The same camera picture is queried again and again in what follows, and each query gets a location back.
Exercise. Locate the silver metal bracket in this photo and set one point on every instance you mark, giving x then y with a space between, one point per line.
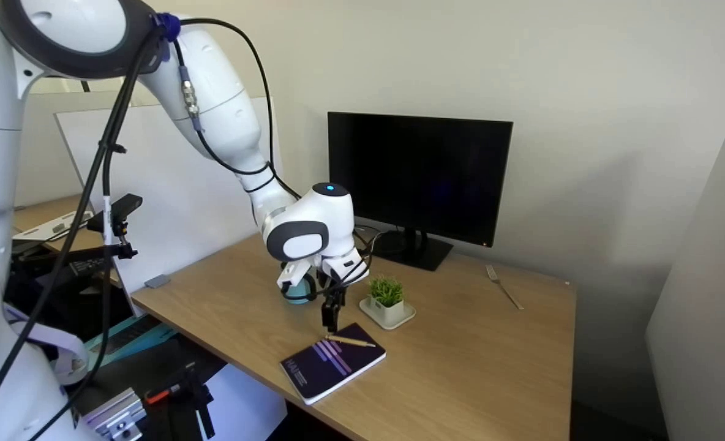
118 412

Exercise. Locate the slim tan pen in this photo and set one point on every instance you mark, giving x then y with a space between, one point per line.
350 342

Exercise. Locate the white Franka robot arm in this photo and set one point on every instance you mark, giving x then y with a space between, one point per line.
216 98

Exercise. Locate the black camera on stand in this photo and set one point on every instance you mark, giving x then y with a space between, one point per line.
129 203

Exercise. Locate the black clamp with orange mark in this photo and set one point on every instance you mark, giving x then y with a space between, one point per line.
187 394

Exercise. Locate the thin silver utensil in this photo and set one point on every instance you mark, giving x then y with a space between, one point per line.
503 288

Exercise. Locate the small green plant, white pot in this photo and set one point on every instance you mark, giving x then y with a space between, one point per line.
386 294

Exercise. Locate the black monitor stand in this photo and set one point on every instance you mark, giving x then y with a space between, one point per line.
415 249

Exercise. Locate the black computer monitor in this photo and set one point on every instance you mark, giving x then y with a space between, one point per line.
425 174

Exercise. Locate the white papers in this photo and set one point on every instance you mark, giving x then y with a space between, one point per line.
47 227

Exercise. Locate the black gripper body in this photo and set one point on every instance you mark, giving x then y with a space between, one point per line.
334 291

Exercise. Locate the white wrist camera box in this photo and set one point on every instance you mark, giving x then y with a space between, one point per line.
348 265

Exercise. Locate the grey divider panel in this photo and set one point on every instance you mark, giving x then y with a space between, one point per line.
707 284

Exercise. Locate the white divider panel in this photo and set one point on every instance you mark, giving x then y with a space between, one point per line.
175 197

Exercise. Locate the dark purple striped notebook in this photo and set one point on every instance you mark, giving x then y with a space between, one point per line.
322 371

